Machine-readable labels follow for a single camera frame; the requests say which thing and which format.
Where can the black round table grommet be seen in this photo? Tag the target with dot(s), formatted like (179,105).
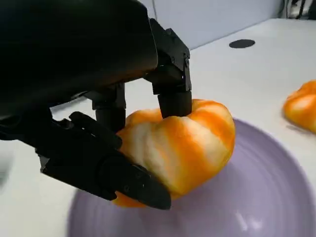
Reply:
(242,43)

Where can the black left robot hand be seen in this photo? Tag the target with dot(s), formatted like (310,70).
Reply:
(74,54)

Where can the orange and white bread roll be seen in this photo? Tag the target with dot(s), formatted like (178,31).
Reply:
(190,148)
(302,108)

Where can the lilac plate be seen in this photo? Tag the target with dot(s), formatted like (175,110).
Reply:
(247,200)

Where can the dark workshop equipment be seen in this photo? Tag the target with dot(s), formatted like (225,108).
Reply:
(298,8)

